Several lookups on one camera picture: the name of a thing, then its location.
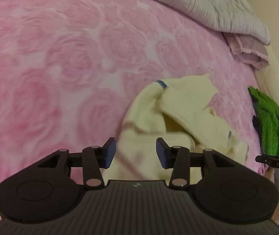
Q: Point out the folded mauve pink cloth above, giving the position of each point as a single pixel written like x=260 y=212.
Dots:
x=247 y=49

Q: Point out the green knitted sweater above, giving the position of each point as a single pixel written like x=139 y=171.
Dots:
x=266 y=121

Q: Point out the pink rose pattern bedspread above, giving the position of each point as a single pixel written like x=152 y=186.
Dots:
x=69 y=69

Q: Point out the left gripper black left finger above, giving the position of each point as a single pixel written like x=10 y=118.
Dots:
x=91 y=159

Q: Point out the cream white fleece garment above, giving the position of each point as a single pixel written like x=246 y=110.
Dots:
x=178 y=111

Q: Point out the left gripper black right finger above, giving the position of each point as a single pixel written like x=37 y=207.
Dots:
x=181 y=160

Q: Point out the lavender grey quilt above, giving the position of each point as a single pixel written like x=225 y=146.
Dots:
x=229 y=16

